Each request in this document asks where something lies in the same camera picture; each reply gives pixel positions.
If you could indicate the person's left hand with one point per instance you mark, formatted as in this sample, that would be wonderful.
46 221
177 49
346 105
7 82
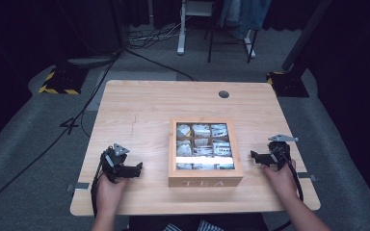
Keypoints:
109 194

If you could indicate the black metal stool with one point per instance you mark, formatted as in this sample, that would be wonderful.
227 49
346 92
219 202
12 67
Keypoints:
210 45

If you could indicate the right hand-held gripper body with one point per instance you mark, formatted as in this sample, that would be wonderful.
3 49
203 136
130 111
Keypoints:
280 149

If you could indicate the wooden tea box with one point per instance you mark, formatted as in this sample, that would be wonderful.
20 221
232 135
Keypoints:
205 182

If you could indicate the black stand base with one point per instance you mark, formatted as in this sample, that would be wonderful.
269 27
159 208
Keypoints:
289 85

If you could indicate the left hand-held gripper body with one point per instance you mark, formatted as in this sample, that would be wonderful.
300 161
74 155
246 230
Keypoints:
113 160

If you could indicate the yellow-black striped stand base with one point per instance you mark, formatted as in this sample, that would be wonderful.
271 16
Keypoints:
65 80

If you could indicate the person's striped clothing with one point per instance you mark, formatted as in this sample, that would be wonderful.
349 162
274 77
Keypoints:
210 226

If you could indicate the blue hanging clothing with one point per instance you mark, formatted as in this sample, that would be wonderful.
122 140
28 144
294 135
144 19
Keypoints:
247 16

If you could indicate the person's right hand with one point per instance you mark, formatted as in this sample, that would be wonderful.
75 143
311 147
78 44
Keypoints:
281 183

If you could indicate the dark slanted stand pole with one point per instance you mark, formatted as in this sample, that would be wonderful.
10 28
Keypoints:
305 35

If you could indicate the pile of tea sachets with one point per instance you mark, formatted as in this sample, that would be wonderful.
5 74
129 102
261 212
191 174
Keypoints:
202 130

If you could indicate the grey tape strip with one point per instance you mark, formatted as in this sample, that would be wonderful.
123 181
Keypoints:
306 176
78 186

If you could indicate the white desk leg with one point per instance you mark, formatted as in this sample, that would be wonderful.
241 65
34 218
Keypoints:
181 35

